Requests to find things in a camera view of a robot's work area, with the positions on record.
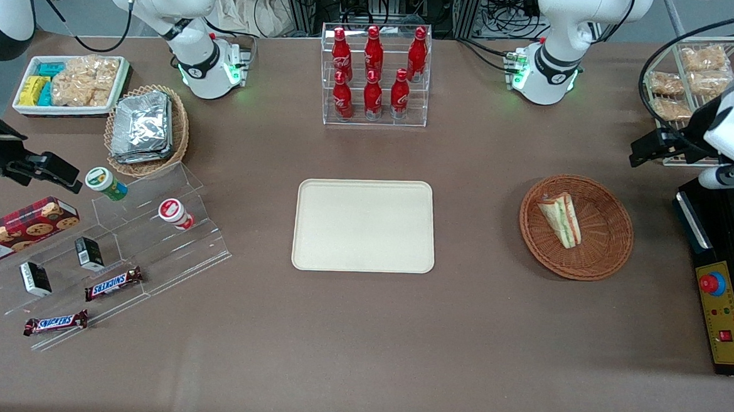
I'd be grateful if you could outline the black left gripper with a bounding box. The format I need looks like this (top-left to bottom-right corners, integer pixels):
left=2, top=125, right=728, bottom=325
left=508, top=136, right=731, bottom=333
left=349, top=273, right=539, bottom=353
left=629, top=94, right=725, bottom=173

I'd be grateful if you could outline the triangular sandwich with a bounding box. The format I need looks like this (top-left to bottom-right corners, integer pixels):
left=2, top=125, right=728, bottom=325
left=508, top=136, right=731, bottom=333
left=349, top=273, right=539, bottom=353
left=534, top=191, right=585, bottom=250

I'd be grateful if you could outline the round brown wicker basket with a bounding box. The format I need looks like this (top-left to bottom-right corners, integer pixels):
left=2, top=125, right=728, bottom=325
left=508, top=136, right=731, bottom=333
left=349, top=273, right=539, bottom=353
left=516, top=171, right=637, bottom=284

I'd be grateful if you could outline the white rectangular snack tray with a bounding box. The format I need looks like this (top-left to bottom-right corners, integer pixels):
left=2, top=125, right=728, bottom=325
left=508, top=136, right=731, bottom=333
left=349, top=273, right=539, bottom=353
left=12, top=51, right=131, bottom=121

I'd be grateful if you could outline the oval wicker basket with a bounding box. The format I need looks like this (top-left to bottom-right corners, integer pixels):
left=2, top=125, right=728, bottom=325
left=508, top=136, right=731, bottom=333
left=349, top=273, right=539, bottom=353
left=102, top=82, right=192, bottom=181

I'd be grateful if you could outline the beige rectangular tray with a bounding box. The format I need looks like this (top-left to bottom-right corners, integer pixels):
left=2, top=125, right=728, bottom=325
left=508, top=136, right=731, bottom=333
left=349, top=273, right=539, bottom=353
left=292, top=175, right=439, bottom=277

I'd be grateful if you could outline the clear bag of fried snacks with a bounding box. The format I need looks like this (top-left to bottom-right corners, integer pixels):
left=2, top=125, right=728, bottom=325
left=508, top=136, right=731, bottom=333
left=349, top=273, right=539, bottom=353
left=687, top=69, right=734, bottom=100
left=648, top=71, right=686, bottom=97
left=651, top=97, right=694, bottom=122
left=680, top=43, right=731, bottom=74

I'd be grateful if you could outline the red tartan cookie box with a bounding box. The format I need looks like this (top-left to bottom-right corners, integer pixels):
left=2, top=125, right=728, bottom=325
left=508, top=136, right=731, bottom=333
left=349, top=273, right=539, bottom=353
left=0, top=194, right=82, bottom=275

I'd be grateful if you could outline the green snack cup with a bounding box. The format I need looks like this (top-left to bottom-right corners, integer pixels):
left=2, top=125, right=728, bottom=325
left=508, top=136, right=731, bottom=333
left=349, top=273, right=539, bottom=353
left=84, top=166, right=130, bottom=202

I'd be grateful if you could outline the small black box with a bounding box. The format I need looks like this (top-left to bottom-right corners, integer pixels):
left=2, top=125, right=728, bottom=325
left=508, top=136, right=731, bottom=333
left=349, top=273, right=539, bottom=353
left=73, top=236, right=107, bottom=273
left=18, top=261, right=54, bottom=298

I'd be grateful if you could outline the clear bag of crackers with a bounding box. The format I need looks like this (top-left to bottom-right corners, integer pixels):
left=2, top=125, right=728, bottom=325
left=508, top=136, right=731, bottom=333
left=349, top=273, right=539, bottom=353
left=50, top=53, right=121, bottom=109

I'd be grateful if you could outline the stack of silver foil packs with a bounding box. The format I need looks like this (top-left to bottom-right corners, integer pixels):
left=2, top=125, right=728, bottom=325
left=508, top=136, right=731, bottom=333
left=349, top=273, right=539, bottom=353
left=109, top=88, right=176, bottom=167

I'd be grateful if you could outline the black machine with yellow panel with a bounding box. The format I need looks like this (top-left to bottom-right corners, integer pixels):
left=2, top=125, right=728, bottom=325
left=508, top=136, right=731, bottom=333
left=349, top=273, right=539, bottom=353
left=664, top=169, right=734, bottom=377

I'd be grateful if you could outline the brown chocolate bar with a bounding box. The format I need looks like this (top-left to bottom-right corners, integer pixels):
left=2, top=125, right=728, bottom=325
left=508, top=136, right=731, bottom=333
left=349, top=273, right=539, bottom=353
left=23, top=306, right=90, bottom=341
left=83, top=263, right=145, bottom=305

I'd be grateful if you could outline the red snack cup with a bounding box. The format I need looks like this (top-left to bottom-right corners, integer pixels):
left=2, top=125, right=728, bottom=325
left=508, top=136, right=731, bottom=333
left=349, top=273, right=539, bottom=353
left=157, top=198, right=196, bottom=231

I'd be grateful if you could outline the red emergency stop button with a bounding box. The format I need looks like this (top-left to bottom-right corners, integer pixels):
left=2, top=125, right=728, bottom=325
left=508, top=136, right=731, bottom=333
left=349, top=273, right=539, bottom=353
left=698, top=271, right=728, bottom=298

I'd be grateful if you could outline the clear acrylic stepped stand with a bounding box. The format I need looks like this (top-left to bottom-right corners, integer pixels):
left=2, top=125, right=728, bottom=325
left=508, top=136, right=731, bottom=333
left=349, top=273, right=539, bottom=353
left=0, top=152, right=238, bottom=362

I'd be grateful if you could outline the red cola bottle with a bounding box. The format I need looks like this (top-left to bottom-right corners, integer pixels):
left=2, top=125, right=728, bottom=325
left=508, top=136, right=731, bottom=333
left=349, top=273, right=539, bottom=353
left=330, top=27, right=356, bottom=83
left=363, top=25, right=386, bottom=81
left=389, top=68, right=412, bottom=120
left=362, top=69, right=385, bottom=121
left=331, top=70, right=356, bottom=121
left=406, top=26, right=430, bottom=83

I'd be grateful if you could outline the crumpled beige cloth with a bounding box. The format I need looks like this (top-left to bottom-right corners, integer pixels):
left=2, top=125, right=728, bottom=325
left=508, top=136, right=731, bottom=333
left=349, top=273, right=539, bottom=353
left=210, top=0, right=300, bottom=40

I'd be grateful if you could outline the clear acrylic bottle rack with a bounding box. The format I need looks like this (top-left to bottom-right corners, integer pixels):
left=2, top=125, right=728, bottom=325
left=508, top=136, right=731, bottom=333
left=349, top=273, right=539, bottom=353
left=317, top=19, right=433, bottom=131

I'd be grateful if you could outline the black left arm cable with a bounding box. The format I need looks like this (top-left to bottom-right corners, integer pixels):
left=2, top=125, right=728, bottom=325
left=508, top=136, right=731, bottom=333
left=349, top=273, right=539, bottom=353
left=634, top=6, right=734, bottom=160

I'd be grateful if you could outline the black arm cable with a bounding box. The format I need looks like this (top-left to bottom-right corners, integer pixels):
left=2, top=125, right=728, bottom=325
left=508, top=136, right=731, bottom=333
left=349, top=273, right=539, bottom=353
left=634, top=6, right=734, bottom=160
left=31, top=0, right=135, bottom=55

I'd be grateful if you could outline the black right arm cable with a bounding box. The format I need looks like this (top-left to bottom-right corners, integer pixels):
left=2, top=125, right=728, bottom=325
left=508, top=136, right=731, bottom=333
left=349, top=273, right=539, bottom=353
left=31, top=0, right=135, bottom=55

